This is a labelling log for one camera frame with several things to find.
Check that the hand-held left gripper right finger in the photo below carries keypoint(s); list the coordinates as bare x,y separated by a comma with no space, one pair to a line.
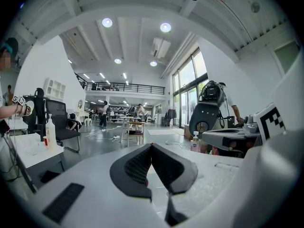
173,172

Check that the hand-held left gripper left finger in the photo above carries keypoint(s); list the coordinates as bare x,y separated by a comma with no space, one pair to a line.
130,167

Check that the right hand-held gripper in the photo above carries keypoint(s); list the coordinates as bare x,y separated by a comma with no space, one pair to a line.
270,122

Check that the pink pump lotion bottle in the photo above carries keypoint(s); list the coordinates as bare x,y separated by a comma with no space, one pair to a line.
195,145

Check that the white power strip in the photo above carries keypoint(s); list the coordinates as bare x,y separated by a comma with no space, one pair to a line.
115,138

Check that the light wooden chair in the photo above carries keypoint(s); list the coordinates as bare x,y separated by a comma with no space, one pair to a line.
136,123

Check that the clothes rack with garments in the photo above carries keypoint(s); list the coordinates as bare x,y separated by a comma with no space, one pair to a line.
171,115

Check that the white dressing table with mirror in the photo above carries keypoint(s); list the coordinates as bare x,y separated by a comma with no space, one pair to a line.
83,114

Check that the mezzanine with black railing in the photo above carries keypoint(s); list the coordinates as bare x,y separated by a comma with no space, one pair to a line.
123,93

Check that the clear pump soap bottle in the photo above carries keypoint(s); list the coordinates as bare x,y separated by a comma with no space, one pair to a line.
51,136

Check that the black mesh office chair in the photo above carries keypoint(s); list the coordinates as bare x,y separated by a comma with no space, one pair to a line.
57,110

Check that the black basin faucet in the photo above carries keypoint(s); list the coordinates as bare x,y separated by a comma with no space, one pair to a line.
42,133

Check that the white basin on grey stand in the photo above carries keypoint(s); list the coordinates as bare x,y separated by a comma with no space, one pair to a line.
31,148

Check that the round ceiling light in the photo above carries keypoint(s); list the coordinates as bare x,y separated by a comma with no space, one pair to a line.
165,27
153,63
107,22
117,61

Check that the black high-back office chair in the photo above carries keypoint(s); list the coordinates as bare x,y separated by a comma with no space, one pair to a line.
39,108

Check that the white ceiling air conditioner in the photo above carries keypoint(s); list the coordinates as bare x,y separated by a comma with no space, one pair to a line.
161,47

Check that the round ceiling sensor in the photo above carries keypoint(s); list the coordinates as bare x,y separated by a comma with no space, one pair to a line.
255,7

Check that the large glass window wall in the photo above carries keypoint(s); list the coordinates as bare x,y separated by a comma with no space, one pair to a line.
187,79

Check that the white wall shelf unit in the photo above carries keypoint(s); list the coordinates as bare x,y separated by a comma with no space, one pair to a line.
54,89

